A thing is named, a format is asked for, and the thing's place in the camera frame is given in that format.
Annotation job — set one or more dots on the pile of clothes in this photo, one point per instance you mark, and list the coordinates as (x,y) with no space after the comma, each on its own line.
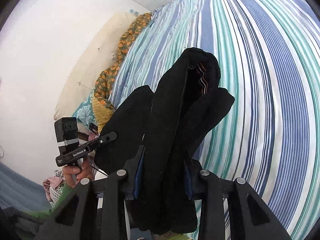
(53,187)

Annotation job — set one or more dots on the teal patterned pillow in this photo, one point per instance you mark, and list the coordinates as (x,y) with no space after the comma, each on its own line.
(84,113)

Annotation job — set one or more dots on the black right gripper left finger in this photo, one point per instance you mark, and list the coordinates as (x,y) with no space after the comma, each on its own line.
(96,209)

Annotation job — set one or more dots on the yellow patterned blanket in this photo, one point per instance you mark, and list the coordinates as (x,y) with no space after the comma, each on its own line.
(101,105)

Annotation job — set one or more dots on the cream upholstered headboard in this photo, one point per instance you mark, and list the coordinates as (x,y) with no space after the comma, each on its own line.
(98,56)

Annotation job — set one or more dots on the blue green striped bed sheet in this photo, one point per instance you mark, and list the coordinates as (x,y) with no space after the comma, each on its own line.
(268,53)

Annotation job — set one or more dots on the black pants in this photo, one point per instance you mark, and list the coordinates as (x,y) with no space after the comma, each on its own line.
(170,122)

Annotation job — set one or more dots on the left hand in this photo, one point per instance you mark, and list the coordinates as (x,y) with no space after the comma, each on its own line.
(73,174)

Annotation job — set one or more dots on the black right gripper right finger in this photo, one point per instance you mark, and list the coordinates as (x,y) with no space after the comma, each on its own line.
(249,216)

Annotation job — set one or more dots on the black camera box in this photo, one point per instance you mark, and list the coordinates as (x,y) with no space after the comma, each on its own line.
(66,134)

